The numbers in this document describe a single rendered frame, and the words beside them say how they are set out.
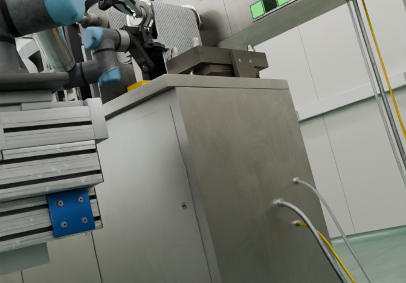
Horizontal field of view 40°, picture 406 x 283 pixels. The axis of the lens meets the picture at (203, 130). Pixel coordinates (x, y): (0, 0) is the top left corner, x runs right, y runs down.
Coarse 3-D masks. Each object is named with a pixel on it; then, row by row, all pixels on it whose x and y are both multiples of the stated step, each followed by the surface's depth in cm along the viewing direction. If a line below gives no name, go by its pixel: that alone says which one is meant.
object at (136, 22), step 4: (140, 8) 206; (144, 8) 207; (144, 12) 206; (144, 16) 206; (132, 20) 209; (136, 20) 208; (140, 20) 206; (144, 20) 207; (132, 24) 209; (136, 24) 208; (140, 24) 207
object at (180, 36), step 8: (160, 24) 206; (168, 24) 210; (176, 24) 214; (160, 32) 205; (168, 32) 209; (176, 32) 212; (184, 32) 216; (192, 32) 219; (168, 40) 207; (176, 40) 211; (184, 40) 214; (200, 40) 222; (184, 48) 213; (168, 56) 205
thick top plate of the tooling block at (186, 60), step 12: (192, 48) 188; (204, 48) 189; (216, 48) 194; (228, 48) 200; (168, 60) 196; (180, 60) 192; (192, 60) 188; (204, 60) 187; (216, 60) 192; (228, 60) 197; (252, 60) 209; (264, 60) 215; (168, 72) 196; (180, 72) 192
